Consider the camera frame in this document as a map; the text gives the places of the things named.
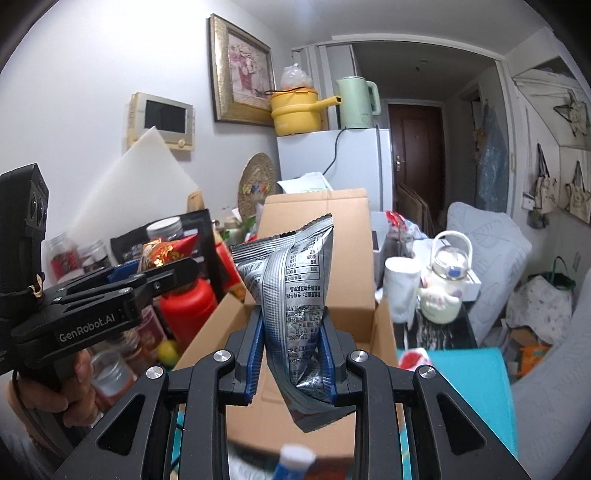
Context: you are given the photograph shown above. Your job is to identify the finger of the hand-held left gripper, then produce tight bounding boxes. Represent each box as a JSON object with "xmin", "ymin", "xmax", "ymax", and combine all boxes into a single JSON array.
[
  {"xmin": 55, "ymin": 257, "xmax": 200, "ymax": 315},
  {"xmin": 44, "ymin": 262, "xmax": 144, "ymax": 301}
]

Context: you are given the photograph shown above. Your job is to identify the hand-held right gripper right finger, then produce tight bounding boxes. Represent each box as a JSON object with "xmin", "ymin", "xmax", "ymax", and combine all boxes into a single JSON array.
[{"xmin": 318, "ymin": 307, "xmax": 532, "ymax": 480}]

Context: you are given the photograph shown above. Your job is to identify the person's left hand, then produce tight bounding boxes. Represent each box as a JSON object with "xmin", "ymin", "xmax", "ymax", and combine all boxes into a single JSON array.
[{"xmin": 8, "ymin": 350, "xmax": 100, "ymax": 418}]

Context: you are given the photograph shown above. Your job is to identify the grey quilted sofa cushion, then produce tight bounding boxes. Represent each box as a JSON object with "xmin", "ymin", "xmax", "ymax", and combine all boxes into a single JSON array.
[
  {"xmin": 445, "ymin": 202, "xmax": 533, "ymax": 344},
  {"xmin": 510, "ymin": 268, "xmax": 591, "ymax": 480}
]

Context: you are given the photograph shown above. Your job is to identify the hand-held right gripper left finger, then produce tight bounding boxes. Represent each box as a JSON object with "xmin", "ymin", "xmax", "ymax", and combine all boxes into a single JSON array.
[{"xmin": 53, "ymin": 305, "xmax": 266, "ymax": 480}]

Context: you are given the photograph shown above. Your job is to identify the black pouch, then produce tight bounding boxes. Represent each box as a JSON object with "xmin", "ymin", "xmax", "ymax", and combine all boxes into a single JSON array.
[{"xmin": 110, "ymin": 226, "xmax": 153, "ymax": 268}]

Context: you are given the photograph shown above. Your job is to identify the white fridge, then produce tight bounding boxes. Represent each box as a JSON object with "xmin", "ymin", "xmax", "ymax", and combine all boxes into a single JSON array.
[{"xmin": 277, "ymin": 128, "xmax": 393, "ymax": 213}]

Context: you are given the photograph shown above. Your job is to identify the leaning cardboard sheets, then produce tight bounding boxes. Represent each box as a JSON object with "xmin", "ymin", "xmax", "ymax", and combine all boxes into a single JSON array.
[{"xmin": 397, "ymin": 182, "xmax": 435, "ymax": 232}]

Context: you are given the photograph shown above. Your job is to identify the white board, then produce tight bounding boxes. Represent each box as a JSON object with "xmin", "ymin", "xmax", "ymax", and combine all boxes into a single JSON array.
[{"xmin": 69, "ymin": 127, "xmax": 201, "ymax": 259}]

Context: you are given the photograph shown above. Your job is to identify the clear plastic bag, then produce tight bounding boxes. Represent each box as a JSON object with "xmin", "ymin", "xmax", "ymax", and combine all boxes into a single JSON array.
[{"xmin": 279, "ymin": 64, "xmax": 315, "ymax": 90}]

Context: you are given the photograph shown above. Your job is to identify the cream tote bag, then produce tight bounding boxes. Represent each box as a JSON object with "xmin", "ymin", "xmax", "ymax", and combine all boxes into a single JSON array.
[
  {"xmin": 568, "ymin": 161, "xmax": 591, "ymax": 224},
  {"xmin": 533, "ymin": 143, "xmax": 561, "ymax": 213}
]

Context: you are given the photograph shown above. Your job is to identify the clear jar red contents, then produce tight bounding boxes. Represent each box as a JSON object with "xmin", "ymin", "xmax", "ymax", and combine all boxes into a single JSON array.
[{"xmin": 90, "ymin": 351, "xmax": 132, "ymax": 400}]

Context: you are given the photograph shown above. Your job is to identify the red printed packet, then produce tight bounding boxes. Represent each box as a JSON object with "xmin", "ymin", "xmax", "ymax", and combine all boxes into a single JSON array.
[{"xmin": 215, "ymin": 231, "xmax": 245, "ymax": 301}]

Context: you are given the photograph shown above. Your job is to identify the round woven straw mat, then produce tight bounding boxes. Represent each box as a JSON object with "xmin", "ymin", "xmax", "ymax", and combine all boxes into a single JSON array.
[{"xmin": 237, "ymin": 152, "xmax": 278, "ymax": 217}]

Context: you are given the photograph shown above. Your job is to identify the star wall decoration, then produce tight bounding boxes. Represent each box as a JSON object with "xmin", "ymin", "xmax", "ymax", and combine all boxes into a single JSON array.
[{"xmin": 551, "ymin": 90, "xmax": 589, "ymax": 139}]

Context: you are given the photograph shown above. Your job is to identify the silver snack packet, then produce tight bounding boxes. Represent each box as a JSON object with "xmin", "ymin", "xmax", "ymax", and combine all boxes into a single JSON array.
[{"xmin": 229, "ymin": 213, "xmax": 340, "ymax": 433}]

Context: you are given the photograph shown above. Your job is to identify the dark brown door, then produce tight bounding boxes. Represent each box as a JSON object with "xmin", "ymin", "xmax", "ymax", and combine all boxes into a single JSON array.
[{"xmin": 388, "ymin": 102, "xmax": 446, "ymax": 222}]

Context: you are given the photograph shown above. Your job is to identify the white green paper packet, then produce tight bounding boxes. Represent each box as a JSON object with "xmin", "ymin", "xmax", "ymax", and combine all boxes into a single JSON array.
[{"xmin": 277, "ymin": 172, "xmax": 334, "ymax": 195}]

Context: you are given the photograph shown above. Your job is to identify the dark glass jar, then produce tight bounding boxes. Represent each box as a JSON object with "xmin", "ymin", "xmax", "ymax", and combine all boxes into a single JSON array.
[{"xmin": 385, "ymin": 226, "xmax": 416, "ymax": 259}]

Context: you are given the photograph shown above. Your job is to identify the brown cardboard box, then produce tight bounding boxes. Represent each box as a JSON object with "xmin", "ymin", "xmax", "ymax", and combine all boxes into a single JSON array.
[{"xmin": 173, "ymin": 188, "xmax": 400, "ymax": 462}]

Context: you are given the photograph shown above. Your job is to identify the blue plastic cover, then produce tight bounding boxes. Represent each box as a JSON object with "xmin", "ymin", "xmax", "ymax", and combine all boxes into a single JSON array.
[{"xmin": 473, "ymin": 104, "xmax": 509, "ymax": 213}]

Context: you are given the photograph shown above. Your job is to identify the red bottle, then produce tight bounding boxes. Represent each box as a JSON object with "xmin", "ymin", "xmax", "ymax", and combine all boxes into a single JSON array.
[{"xmin": 159, "ymin": 277, "xmax": 218, "ymax": 356}]

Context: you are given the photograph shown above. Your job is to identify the black kettle cable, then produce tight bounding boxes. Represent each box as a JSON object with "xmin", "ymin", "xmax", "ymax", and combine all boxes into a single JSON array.
[{"xmin": 323, "ymin": 128, "xmax": 347, "ymax": 178}]

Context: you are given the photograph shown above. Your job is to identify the grey lid labelled jar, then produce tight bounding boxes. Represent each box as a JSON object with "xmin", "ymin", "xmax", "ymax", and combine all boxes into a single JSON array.
[{"xmin": 145, "ymin": 216, "xmax": 185, "ymax": 243}]

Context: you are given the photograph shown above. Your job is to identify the cream cartoon water bottle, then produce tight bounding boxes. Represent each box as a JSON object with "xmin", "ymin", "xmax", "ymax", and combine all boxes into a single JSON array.
[{"xmin": 418, "ymin": 231, "xmax": 474, "ymax": 324}]

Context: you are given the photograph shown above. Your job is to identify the green electric kettle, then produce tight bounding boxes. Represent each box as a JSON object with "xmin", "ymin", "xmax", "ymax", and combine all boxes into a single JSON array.
[{"xmin": 335, "ymin": 76, "xmax": 382, "ymax": 130}]

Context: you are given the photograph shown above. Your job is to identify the pink snack packet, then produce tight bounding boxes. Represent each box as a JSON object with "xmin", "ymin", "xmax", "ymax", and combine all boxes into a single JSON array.
[{"xmin": 398, "ymin": 349, "xmax": 430, "ymax": 370}]

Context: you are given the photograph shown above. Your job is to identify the red gold snack packet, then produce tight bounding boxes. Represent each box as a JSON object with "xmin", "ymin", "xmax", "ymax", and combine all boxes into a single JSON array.
[{"xmin": 141, "ymin": 234, "xmax": 199, "ymax": 273}]

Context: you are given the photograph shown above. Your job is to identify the cream wall intercom panel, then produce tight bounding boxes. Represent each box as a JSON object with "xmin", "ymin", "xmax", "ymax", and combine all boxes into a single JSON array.
[{"xmin": 124, "ymin": 92, "xmax": 195, "ymax": 162}]

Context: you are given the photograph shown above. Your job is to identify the green handled floral bag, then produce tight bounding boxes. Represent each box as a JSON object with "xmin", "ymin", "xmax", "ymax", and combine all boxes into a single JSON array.
[{"xmin": 505, "ymin": 256, "xmax": 575, "ymax": 333}]

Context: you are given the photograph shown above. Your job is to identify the yellow lemon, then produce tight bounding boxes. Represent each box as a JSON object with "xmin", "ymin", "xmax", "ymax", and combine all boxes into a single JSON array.
[{"xmin": 157, "ymin": 340, "xmax": 181, "ymax": 365}]

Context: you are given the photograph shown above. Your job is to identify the red white plastic bag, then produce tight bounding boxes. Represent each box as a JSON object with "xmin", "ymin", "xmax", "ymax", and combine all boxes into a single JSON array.
[{"xmin": 383, "ymin": 211, "xmax": 419, "ymax": 232}]

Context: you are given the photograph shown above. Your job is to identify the orange packet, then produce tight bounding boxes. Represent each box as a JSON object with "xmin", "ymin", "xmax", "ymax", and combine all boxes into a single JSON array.
[{"xmin": 519, "ymin": 344, "xmax": 552, "ymax": 374}]

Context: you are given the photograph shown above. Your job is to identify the white paper towel roll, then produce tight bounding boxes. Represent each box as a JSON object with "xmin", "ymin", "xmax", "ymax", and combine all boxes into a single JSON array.
[{"xmin": 384, "ymin": 257, "xmax": 422, "ymax": 324}]

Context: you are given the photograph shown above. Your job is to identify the blue snack tube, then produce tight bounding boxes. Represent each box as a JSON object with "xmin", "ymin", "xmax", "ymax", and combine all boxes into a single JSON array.
[{"xmin": 272, "ymin": 444, "xmax": 317, "ymax": 480}]

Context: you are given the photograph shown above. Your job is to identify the yellow pot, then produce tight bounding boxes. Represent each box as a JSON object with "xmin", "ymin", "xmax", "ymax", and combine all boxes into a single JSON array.
[{"xmin": 270, "ymin": 89, "xmax": 343, "ymax": 137}]

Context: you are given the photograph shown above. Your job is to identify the gold framed picture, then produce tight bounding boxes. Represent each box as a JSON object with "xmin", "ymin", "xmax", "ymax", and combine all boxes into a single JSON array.
[{"xmin": 208, "ymin": 13, "xmax": 277, "ymax": 127}]

